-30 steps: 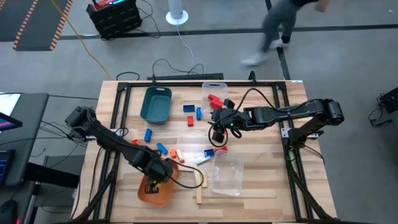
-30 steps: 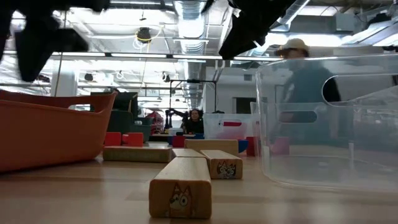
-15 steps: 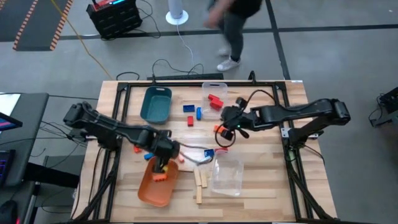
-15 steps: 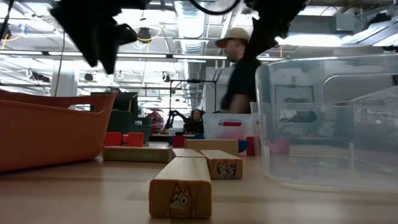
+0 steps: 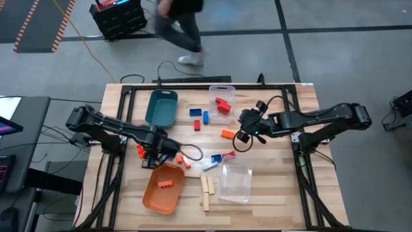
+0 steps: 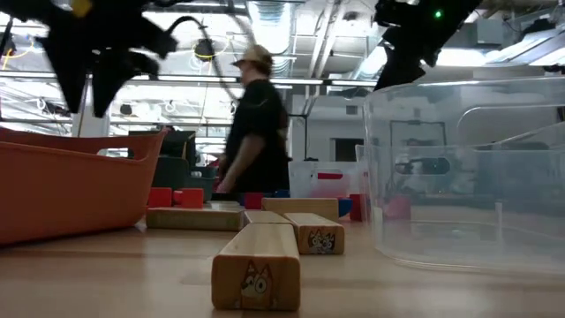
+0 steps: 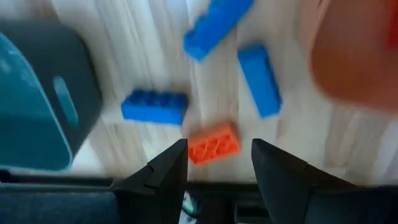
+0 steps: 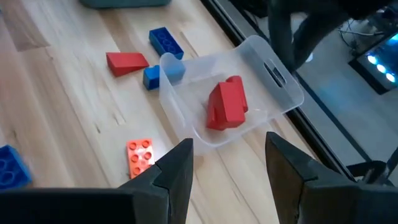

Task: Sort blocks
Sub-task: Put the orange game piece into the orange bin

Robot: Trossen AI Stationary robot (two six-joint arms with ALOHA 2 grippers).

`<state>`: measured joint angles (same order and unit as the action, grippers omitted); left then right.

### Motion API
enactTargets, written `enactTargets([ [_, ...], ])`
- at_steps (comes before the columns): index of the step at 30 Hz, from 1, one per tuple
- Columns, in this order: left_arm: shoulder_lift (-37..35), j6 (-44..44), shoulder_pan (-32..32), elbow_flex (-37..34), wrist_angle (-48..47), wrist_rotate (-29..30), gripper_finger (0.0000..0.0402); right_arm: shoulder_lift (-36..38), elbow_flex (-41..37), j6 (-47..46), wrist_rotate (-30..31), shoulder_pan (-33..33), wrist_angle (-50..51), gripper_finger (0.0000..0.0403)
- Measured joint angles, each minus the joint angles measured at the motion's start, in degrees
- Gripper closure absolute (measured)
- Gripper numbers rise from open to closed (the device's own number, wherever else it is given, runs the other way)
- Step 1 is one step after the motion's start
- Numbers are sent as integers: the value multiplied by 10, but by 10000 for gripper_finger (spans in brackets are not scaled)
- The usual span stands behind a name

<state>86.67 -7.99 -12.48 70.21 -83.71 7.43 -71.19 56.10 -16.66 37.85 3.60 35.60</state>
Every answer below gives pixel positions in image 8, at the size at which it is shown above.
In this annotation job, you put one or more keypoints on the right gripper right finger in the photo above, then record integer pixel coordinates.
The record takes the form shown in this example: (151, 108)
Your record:
(335, 205)

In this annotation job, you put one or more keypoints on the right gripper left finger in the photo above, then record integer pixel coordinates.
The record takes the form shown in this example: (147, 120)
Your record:
(93, 208)

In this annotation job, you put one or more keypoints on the orange Duplo brick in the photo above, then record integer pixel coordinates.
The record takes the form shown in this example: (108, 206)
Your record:
(138, 155)

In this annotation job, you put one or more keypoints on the blue Duplo brick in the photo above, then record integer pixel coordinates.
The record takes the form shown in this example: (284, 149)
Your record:
(12, 169)
(164, 42)

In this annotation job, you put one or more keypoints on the blue wooden block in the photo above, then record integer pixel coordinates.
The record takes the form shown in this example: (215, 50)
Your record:
(150, 77)

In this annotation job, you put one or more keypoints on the red wooden wedge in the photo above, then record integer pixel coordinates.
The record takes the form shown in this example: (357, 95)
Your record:
(124, 63)

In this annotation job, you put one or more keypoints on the black equipment crate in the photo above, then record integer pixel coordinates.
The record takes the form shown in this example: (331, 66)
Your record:
(379, 68)

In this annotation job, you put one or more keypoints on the clear plastic bin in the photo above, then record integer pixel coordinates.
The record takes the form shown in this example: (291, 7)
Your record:
(186, 93)

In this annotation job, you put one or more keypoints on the teal plastic bin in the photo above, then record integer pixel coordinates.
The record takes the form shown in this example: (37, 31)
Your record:
(124, 3)

